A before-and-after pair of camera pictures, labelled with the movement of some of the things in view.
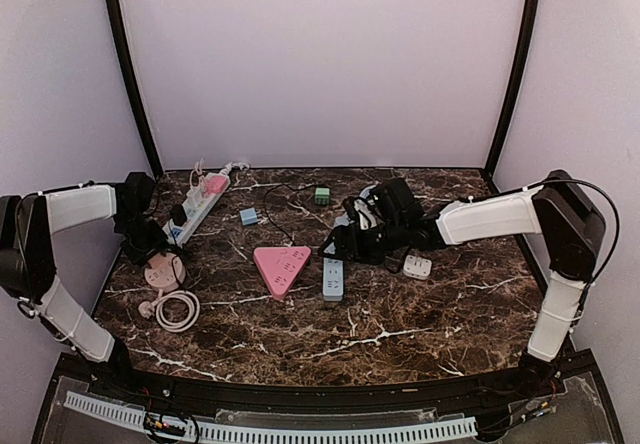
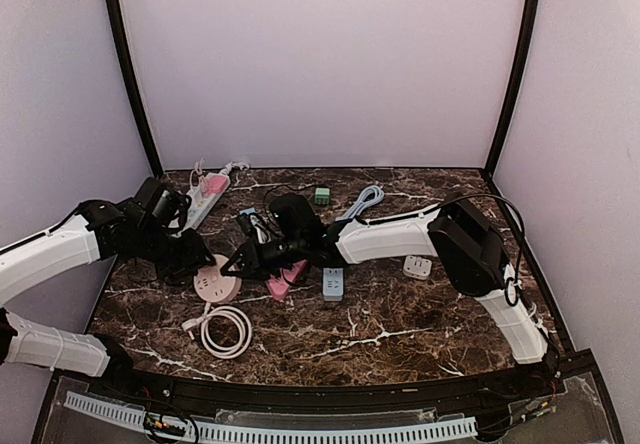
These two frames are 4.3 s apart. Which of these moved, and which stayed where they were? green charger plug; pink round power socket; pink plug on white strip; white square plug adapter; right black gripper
Moved: right black gripper; pink round power socket
Stayed: white square plug adapter; pink plug on white strip; green charger plug
